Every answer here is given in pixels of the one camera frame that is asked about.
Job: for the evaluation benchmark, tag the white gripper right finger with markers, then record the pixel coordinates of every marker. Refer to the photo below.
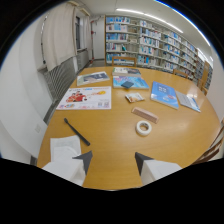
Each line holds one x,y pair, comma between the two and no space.
156,170

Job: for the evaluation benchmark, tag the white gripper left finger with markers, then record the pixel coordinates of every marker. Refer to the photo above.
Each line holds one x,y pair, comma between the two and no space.
68,168

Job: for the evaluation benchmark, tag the white paper sheet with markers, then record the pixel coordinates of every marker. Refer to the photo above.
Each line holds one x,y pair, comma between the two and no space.
65,148

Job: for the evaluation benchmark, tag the black pen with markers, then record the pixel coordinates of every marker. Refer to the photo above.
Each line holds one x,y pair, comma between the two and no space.
76,132

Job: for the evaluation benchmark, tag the white tape roll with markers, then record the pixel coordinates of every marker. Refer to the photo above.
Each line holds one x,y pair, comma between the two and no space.
143,128

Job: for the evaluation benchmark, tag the wooden chair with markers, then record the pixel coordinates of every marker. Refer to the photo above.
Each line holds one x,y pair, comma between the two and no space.
124,61
203,81
210,150
180,73

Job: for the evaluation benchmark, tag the colourful poster sheet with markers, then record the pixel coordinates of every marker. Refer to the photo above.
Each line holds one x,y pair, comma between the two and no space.
85,98

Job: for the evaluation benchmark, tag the grey blue booklet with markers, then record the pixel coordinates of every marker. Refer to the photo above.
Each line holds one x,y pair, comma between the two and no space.
187,101

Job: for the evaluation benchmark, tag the blue book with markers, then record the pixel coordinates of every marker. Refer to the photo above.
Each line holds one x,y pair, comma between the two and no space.
164,94

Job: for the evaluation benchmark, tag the small snack packet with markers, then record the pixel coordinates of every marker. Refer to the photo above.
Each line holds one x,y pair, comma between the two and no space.
134,97

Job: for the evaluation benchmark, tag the grey radiator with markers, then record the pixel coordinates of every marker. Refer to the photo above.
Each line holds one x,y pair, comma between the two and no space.
61,80

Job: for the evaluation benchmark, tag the small dark card wallet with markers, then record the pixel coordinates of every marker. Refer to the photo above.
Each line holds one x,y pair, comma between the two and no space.
127,84

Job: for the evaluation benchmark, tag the blue magazine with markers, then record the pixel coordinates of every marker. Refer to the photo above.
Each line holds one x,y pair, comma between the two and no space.
130,82

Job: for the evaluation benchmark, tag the grey picture magazine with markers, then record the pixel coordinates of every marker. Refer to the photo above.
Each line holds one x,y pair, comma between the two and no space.
92,78

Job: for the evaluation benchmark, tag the dark cover magazine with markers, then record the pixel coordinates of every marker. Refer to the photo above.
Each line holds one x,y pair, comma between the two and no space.
126,71

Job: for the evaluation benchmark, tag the library bookshelf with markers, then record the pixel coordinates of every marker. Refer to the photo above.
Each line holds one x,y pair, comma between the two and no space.
155,46

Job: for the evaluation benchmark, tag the white curtain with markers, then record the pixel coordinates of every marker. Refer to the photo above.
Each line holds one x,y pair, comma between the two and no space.
60,35

